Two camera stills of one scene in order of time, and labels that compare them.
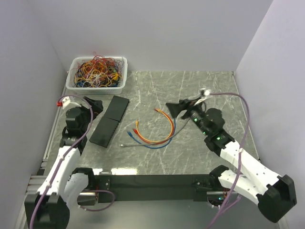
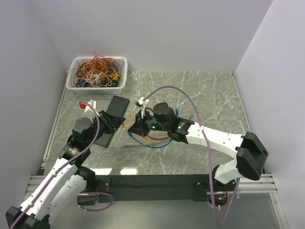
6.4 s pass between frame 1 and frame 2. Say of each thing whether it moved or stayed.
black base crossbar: stayed
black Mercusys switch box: stayed
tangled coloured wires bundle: stayed
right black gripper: moved
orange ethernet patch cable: moved
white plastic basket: stayed
